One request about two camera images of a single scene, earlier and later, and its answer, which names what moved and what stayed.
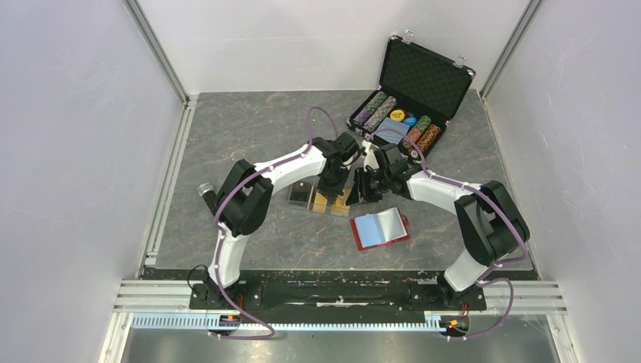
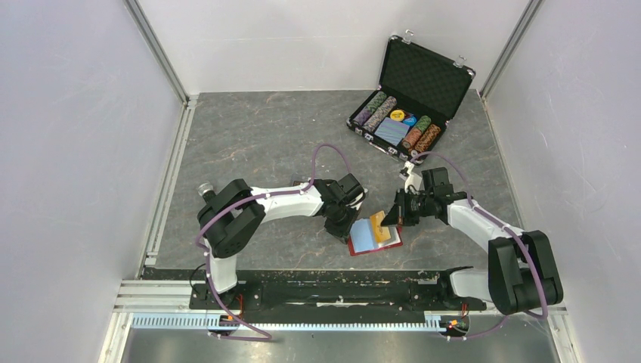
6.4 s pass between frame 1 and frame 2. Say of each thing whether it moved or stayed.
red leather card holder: moved
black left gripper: moved
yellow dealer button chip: stayed
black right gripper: moved
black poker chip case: stayed
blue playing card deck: stayed
